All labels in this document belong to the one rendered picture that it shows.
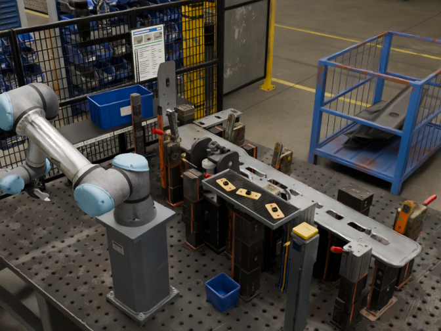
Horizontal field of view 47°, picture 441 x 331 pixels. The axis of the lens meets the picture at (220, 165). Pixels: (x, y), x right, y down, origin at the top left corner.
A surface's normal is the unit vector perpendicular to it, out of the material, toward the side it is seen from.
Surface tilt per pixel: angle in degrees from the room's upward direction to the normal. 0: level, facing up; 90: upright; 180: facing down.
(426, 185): 0
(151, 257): 90
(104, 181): 27
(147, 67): 90
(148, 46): 90
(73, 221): 0
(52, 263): 0
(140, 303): 88
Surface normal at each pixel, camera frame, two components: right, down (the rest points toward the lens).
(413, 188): 0.00, -0.87
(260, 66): 0.68, 0.38
